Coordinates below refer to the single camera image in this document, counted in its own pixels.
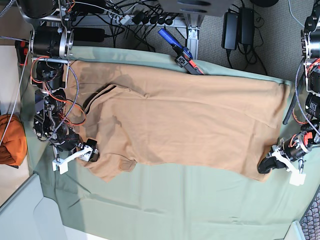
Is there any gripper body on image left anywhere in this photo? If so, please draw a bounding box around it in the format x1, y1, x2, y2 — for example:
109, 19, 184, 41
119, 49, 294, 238
76, 138, 98, 162

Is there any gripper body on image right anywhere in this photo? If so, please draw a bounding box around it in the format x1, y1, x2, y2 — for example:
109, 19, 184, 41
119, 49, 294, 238
268, 138, 291, 170

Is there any tan orange T-shirt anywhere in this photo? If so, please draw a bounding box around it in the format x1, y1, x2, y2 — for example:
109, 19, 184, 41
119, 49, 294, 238
66, 60, 290, 182

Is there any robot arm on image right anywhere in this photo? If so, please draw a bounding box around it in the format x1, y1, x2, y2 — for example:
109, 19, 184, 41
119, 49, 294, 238
257, 0, 320, 176

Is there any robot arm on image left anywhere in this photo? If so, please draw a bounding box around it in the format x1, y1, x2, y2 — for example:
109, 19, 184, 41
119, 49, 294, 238
17, 0, 100, 163

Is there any dark patterned mat corner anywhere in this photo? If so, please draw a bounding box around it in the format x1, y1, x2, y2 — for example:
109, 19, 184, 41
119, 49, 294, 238
299, 187, 320, 240

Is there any light green table cloth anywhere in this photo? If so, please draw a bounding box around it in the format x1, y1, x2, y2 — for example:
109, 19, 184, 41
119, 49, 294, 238
20, 46, 320, 240

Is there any folded dark orange garment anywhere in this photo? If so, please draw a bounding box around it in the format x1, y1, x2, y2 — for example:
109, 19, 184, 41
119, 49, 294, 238
0, 114, 28, 166

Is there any grey plastic bin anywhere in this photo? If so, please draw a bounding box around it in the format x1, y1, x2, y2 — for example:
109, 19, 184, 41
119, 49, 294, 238
0, 174, 67, 240

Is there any black power brick left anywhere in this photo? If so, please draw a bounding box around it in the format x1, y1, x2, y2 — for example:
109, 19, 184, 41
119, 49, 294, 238
73, 27, 105, 43

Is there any black power adapter pair left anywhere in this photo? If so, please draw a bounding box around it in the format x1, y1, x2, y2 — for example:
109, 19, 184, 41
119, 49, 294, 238
221, 12, 238, 50

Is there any black power adapter pair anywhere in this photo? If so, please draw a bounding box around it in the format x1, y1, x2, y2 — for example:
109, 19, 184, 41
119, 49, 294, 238
239, 7, 255, 45
221, 12, 238, 50

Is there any blue orange bar clamp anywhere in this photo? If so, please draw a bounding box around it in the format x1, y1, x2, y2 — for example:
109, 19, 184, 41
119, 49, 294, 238
158, 28, 204, 75

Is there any black power strip with plugs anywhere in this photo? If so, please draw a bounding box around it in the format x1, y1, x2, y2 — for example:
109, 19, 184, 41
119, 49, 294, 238
108, 11, 179, 26

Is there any black power adapter pair right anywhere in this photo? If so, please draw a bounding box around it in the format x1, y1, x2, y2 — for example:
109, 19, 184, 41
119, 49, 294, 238
239, 7, 255, 45

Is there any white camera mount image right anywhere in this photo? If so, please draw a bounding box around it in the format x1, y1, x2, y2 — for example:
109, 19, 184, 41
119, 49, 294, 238
271, 145, 306, 186

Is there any white camera mount image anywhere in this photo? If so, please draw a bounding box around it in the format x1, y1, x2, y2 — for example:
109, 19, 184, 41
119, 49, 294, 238
52, 145, 81, 175
271, 145, 306, 186

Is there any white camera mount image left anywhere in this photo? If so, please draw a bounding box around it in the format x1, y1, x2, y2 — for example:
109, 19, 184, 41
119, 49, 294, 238
52, 145, 81, 175

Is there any white cable on left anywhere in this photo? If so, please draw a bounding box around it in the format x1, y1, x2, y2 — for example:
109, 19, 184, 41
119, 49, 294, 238
0, 0, 33, 146

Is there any grey cable top right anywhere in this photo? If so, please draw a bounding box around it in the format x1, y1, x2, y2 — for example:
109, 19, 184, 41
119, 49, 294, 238
287, 0, 307, 28

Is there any aluminium frame post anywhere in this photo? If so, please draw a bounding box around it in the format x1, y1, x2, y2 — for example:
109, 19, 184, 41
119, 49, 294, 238
183, 13, 204, 60

